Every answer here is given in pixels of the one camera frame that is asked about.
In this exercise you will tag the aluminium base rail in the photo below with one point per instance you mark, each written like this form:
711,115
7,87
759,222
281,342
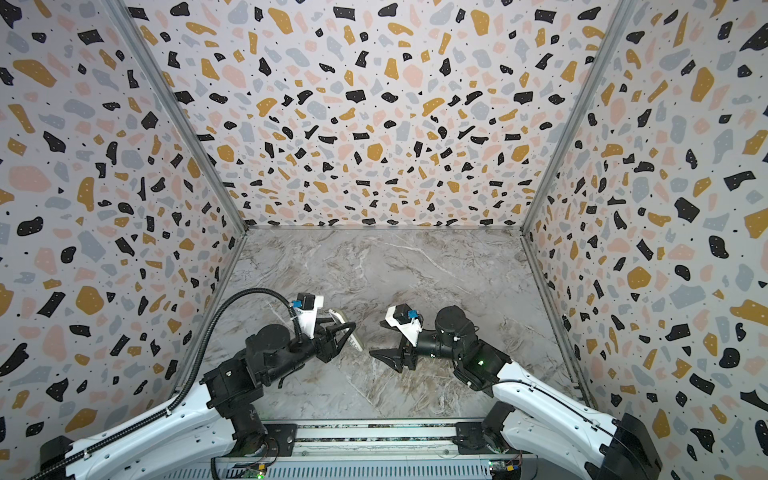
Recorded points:
372,441

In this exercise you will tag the corner aluminium post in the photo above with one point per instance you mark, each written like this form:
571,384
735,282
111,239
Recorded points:
120,16
616,26

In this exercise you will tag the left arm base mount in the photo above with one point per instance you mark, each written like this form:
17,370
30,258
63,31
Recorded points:
278,440

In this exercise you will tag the right corner aluminium post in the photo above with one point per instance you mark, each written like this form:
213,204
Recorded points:
616,26

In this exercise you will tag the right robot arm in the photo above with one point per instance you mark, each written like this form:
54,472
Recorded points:
528,414

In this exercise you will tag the perforated cable tray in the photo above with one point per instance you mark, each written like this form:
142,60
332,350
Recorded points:
386,469

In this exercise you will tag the white remote control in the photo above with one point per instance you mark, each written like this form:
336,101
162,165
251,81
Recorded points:
352,338

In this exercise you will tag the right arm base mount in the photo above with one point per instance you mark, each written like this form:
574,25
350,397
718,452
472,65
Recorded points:
485,436

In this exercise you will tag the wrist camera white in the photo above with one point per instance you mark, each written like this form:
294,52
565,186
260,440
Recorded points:
306,307
405,320

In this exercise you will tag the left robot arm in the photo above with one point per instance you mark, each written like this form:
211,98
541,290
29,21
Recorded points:
231,389

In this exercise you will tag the left corner aluminium post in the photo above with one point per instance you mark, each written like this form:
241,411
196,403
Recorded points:
120,16

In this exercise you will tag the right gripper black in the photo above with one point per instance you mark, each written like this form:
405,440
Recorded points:
410,348

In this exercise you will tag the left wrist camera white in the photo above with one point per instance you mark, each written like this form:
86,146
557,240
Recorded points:
306,307

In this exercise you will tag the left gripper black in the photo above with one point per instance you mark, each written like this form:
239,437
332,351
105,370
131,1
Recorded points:
331,347

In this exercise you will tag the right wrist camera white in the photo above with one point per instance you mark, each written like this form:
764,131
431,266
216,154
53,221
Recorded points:
405,320

